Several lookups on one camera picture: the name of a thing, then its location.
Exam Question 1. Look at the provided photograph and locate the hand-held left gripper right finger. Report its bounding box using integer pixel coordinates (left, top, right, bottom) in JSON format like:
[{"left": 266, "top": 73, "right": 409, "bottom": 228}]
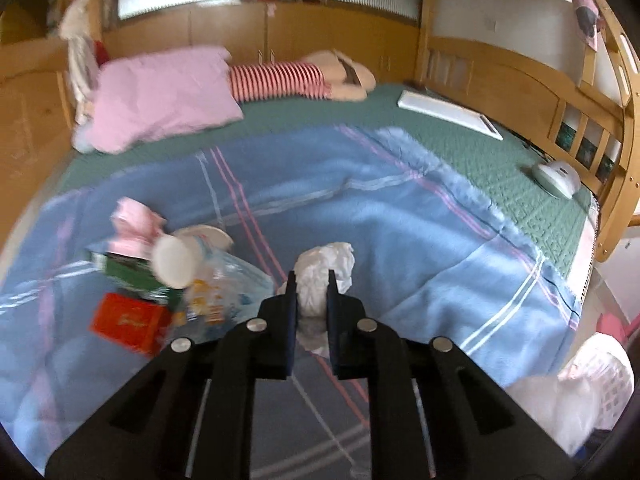
[{"left": 325, "top": 269, "right": 577, "bottom": 480}]

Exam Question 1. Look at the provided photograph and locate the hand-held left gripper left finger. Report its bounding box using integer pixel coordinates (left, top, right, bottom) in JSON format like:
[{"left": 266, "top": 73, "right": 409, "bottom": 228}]
[{"left": 44, "top": 270, "right": 301, "bottom": 480}]

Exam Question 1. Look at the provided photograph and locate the white tissue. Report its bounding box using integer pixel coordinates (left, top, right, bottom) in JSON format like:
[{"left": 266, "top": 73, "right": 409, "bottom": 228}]
[{"left": 277, "top": 242, "right": 357, "bottom": 356}]

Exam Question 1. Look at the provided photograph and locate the white plastic bin liner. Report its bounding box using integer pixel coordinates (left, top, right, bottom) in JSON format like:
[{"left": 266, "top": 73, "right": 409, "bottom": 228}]
[{"left": 505, "top": 375, "right": 606, "bottom": 456}]

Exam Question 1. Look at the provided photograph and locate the white mesh waste basket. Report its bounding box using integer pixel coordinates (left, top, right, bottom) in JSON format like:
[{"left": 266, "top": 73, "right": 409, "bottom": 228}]
[{"left": 557, "top": 332, "right": 636, "bottom": 431}]

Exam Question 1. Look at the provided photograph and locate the clear plastic bag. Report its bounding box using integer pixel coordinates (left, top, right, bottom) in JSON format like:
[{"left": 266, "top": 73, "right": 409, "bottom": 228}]
[{"left": 172, "top": 247, "right": 276, "bottom": 341}]

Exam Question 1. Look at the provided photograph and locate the blue striped blanket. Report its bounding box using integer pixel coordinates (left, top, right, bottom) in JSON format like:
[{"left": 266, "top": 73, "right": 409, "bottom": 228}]
[{"left": 0, "top": 125, "right": 583, "bottom": 480}]

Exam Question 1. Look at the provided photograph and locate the white paper cup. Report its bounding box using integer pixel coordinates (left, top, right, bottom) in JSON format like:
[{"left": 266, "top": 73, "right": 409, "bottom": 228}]
[{"left": 151, "top": 234, "right": 206, "bottom": 290}]

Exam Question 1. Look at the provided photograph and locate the small red box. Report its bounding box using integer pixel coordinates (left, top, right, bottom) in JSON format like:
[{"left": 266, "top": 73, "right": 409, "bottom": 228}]
[{"left": 89, "top": 292, "right": 173, "bottom": 358}]

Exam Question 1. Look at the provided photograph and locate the green carton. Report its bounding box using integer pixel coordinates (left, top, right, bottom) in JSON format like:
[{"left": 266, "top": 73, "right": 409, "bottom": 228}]
[{"left": 87, "top": 247, "right": 186, "bottom": 311}]

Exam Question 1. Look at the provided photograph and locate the pink crumpled wrapper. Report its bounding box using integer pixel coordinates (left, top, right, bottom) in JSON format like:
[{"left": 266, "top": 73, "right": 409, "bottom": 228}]
[{"left": 110, "top": 197, "right": 168, "bottom": 258}]

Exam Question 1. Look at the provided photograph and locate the green woven bed mat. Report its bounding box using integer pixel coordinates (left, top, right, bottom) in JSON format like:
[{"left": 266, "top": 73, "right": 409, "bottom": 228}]
[{"left": 50, "top": 82, "right": 598, "bottom": 281}]

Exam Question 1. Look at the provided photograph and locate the white flat board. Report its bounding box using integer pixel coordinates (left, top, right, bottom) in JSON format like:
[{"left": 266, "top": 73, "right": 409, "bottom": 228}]
[{"left": 397, "top": 89, "right": 503, "bottom": 142}]

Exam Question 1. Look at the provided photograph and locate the red striped plush doll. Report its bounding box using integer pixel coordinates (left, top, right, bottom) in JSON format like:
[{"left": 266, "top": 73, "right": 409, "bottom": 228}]
[{"left": 227, "top": 50, "right": 378, "bottom": 103}]

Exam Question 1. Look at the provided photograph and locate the pink pillow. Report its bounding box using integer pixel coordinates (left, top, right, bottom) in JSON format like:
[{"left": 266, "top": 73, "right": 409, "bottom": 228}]
[{"left": 90, "top": 46, "right": 246, "bottom": 155}]

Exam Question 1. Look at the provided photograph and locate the white domed device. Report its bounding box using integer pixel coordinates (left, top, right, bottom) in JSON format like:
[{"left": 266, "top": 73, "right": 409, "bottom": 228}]
[{"left": 531, "top": 160, "right": 583, "bottom": 198}]

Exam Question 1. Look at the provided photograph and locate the light blue cushion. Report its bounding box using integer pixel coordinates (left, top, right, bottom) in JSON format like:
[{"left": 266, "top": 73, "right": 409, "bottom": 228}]
[{"left": 70, "top": 125, "right": 101, "bottom": 153}]

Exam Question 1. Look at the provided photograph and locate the pink plastic object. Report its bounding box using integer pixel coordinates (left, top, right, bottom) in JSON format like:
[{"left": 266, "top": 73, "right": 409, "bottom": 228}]
[{"left": 595, "top": 312, "right": 640, "bottom": 346}]

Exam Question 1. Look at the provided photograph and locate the white and red hanging cloth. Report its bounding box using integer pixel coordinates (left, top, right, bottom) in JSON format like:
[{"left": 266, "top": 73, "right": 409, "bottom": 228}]
[{"left": 67, "top": 35, "right": 113, "bottom": 111}]

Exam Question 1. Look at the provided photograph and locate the white hanging plush toy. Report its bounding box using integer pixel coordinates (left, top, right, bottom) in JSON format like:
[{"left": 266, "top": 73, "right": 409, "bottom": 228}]
[{"left": 57, "top": 0, "right": 93, "bottom": 41}]

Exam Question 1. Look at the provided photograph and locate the pink hanging cloth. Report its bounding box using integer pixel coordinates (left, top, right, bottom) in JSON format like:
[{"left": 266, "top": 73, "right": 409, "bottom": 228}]
[{"left": 571, "top": 0, "right": 601, "bottom": 52}]

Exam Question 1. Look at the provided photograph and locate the wooden wall cabinet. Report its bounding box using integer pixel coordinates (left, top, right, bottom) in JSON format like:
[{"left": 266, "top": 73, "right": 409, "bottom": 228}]
[{"left": 100, "top": 0, "right": 421, "bottom": 86}]

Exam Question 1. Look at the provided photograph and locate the wooden bunk bed frame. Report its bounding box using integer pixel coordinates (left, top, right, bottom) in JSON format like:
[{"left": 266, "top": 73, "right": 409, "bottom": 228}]
[{"left": 0, "top": 0, "right": 640, "bottom": 263}]

